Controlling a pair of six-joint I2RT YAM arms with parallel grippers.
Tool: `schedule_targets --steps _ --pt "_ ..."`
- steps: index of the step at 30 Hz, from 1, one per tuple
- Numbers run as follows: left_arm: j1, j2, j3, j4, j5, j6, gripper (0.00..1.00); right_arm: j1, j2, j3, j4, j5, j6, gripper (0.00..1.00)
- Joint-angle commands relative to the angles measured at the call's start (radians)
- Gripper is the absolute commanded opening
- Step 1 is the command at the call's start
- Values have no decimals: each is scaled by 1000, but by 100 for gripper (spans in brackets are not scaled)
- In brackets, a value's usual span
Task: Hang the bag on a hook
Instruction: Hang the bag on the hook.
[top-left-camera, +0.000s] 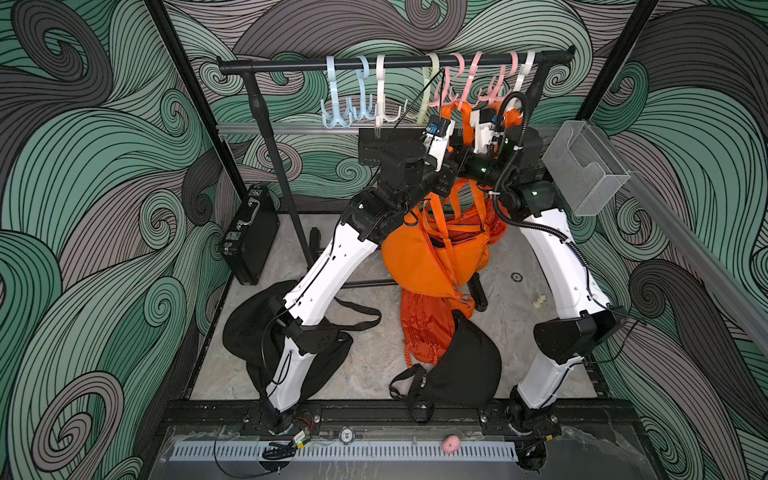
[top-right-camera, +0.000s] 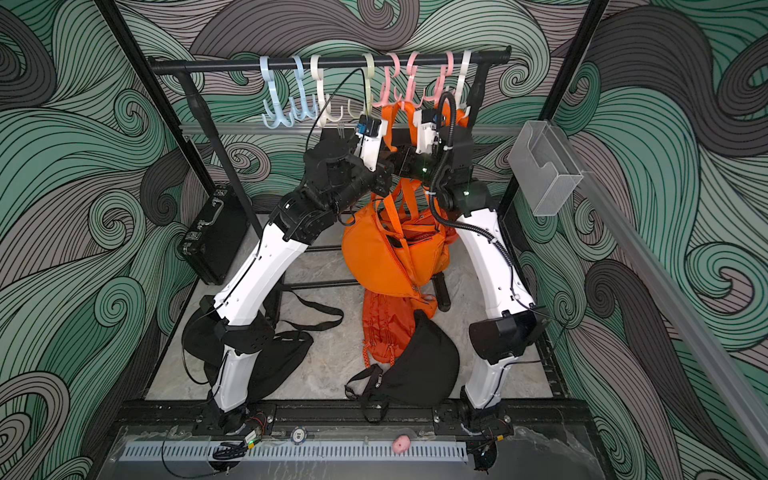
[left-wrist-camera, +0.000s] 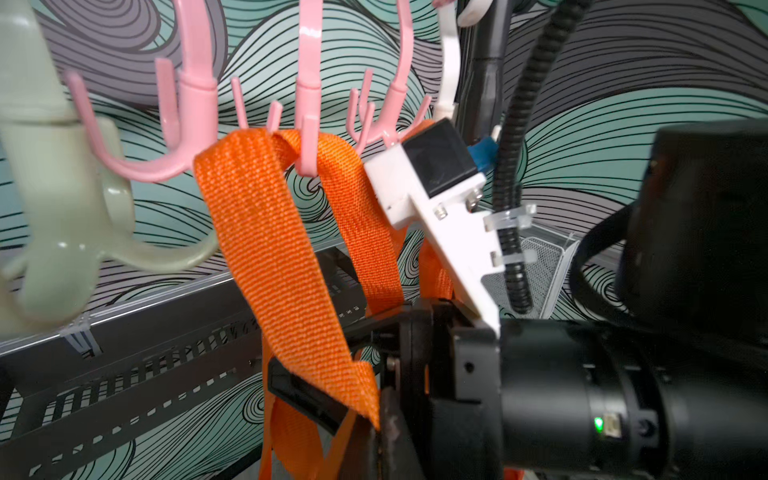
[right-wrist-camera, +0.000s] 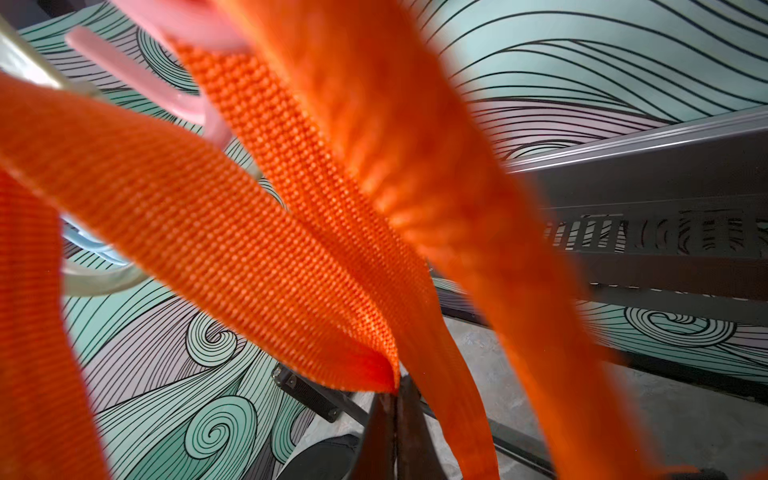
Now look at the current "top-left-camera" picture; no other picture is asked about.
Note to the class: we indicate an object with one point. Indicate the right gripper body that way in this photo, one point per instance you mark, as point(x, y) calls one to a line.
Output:
point(482, 169)

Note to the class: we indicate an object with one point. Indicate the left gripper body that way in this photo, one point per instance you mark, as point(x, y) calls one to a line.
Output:
point(437, 182)

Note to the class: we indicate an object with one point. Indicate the red-orange drawstring bag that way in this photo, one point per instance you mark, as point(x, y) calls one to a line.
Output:
point(472, 213)
point(428, 325)

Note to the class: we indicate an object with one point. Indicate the orange sling bag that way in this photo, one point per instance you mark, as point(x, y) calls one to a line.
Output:
point(512, 115)

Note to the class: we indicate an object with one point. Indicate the large orange backpack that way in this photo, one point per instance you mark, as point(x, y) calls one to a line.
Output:
point(422, 259)

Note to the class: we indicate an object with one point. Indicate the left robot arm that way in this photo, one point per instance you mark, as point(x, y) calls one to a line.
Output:
point(409, 171)

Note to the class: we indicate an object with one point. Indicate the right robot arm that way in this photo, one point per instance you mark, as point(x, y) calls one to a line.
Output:
point(586, 317)

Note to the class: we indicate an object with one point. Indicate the pink hook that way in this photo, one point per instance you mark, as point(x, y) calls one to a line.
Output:
point(494, 91)
point(445, 93)
point(474, 66)

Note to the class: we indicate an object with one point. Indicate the light blue hook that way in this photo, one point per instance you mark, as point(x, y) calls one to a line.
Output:
point(365, 110)
point(335, 117)

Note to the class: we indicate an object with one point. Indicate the pale green hook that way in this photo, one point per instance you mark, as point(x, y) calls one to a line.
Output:
point(428, 74)

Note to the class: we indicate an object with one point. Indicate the white hook rightmost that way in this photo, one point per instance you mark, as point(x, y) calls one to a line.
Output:
point(522, 68)

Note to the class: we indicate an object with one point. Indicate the white hook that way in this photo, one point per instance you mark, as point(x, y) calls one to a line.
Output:
point(522, 68)
point(381, 116)

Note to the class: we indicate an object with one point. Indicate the light blue hook leftmost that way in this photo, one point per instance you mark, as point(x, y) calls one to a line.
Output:
point(335, 117)

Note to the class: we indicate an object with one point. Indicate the black bag right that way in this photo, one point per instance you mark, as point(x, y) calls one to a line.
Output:
point(467, 375)

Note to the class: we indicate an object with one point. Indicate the black round mat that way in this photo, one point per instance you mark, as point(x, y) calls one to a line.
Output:
point(251, 335)

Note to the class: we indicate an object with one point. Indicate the pink small object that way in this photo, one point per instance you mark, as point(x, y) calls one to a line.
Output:
point(451, 445)

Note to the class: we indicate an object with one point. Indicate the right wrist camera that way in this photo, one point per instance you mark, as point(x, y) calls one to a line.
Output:
point(486, 136)

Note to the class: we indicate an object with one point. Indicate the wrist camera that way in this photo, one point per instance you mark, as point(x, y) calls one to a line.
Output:
point(437, 134)
point(486, 136)

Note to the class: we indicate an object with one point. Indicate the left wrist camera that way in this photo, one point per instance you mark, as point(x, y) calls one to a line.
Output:
point(437, 134)

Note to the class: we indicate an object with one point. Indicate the black wall shelf tray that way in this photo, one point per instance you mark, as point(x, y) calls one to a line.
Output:
point(390, 144)

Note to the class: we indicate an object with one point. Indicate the white mesh wall basket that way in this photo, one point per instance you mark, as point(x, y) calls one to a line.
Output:
point(585, 166)

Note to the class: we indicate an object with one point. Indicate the black case on wall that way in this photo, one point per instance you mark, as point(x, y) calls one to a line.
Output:
point(250, 236)

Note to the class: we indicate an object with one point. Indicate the white slotted cable duct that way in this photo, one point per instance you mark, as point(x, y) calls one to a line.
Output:
point(483, 451)

